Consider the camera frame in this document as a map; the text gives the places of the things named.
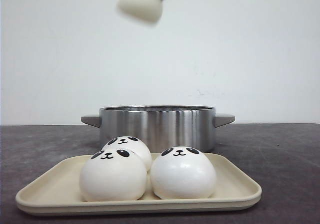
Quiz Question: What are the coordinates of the panda bun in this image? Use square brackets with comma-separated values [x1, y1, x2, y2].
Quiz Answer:
[79, 148, 147, 201]
[149, 146, 217, 199]
[117, 0, 163, 24]
[102, 136, 152, 171]

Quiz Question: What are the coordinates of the stainless steel steamer pot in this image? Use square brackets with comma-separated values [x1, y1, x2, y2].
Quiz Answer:
[81, 105, 235, 153]

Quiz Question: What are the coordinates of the cream rectangular tray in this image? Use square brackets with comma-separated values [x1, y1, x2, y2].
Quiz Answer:
[15, 153, 262, 216]

